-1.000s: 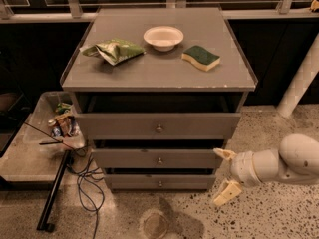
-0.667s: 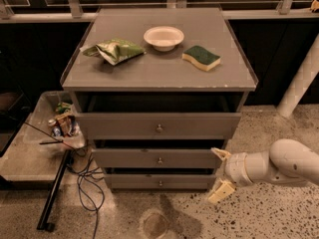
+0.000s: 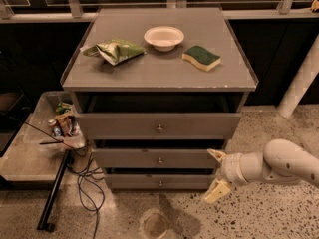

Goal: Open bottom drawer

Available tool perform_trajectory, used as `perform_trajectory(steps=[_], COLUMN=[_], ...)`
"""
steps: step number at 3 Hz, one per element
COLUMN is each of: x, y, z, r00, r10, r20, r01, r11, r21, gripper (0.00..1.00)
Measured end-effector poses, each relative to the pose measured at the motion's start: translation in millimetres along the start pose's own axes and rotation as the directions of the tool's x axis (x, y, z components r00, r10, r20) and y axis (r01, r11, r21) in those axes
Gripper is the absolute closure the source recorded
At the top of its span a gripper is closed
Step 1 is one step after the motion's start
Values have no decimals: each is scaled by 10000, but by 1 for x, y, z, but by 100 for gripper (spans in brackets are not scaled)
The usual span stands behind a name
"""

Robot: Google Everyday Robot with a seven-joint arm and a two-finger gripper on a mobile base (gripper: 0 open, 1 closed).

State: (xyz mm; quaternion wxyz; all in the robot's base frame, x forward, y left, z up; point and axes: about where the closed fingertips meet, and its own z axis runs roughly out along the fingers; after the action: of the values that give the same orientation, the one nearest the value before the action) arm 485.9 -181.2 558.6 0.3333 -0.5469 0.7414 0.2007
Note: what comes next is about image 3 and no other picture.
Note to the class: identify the grey middle drawer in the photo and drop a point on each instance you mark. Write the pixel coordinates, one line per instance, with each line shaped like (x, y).
(155, 153)

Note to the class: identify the white diagonal pipe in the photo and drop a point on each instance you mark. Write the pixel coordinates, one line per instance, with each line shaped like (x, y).
(306, 74)

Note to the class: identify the grey top drawer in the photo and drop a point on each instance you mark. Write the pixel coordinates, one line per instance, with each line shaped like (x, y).
(167, 116)

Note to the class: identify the white bowl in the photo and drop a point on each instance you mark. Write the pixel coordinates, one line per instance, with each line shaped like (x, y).
(164, 38)

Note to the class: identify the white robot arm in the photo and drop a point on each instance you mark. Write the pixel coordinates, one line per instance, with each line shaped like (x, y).
(280, 162)

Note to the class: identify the snack packages in bin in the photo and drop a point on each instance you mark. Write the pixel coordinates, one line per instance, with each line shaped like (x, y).
(64, 123)

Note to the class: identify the black metal bar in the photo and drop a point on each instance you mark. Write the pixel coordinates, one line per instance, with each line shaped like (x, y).
(43, 224)

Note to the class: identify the grey drawer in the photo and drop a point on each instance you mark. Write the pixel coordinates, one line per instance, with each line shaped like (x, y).
(175, 179)
(167, 116)
(155, 153)

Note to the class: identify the green chip bag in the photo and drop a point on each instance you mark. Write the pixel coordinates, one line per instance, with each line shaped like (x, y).
(114, 51)

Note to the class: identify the green yellow sponge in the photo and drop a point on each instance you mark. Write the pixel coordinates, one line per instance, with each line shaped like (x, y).
(201, 58)

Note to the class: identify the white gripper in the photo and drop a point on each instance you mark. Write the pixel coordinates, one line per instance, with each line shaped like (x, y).
(230, 168)

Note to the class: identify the grey drawer cabinet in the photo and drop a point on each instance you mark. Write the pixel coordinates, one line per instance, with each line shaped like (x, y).
(162, 72)

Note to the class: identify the grey bottom drawer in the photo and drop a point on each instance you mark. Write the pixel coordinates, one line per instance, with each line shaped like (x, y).
(175, 179)

